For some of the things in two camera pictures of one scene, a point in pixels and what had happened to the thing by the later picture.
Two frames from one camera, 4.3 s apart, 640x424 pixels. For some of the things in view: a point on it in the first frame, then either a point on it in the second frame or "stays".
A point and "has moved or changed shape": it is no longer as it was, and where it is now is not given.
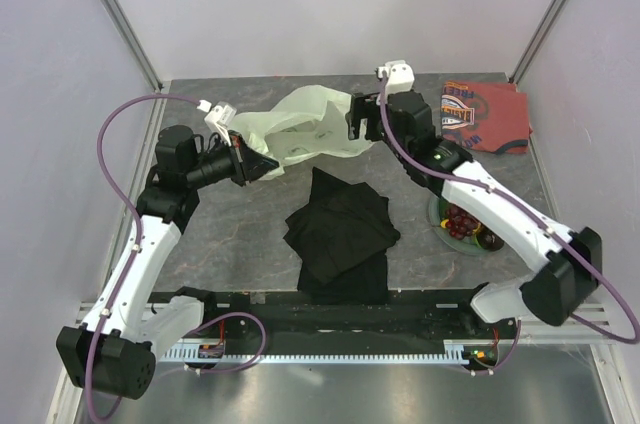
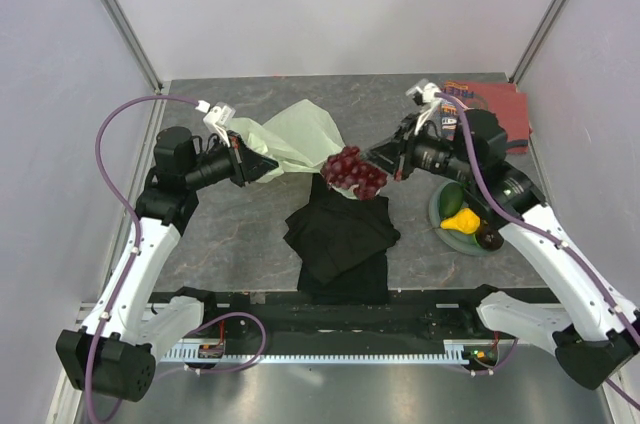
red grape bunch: x=459 y=223 → x=345 y=169
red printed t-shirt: x=487 y=116 stays
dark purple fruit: x=488 y=239 stays
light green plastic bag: x=313 y=122 has moved or changed shape
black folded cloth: x=340 y=241 stays
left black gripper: x=248 y=165 stays
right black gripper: x=364 y=106 → x=398 y=149
